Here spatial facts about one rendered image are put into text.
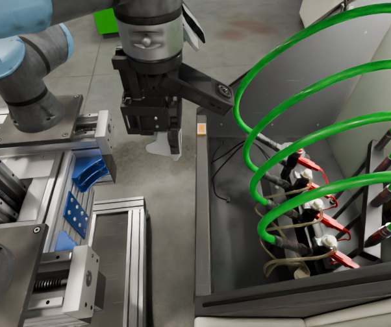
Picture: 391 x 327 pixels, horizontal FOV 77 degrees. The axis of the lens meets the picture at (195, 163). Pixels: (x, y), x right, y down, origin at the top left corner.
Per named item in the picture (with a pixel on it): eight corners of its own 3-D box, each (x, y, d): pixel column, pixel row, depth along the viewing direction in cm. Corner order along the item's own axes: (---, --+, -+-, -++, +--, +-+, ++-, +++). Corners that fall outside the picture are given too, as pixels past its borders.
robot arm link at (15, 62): (-10, 97, 69) (-46, 50, 59) (26, 72, 77) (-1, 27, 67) (25, 106, 67) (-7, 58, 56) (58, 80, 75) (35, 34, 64)
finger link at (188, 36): (182, 64, 55) (160, 28, 54) (202, 47, 52) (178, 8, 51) (176, 65, 53) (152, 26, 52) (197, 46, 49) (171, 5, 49)
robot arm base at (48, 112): (7, 135, 74) (-15, 108, 66) (23, 104, 83) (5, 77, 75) (59, 130, 75) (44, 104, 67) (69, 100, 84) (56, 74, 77)
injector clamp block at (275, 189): (255, 189, 86) (265, 161, 74) (284, 189, 86) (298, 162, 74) (274, 298, 65) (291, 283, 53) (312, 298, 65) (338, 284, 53)
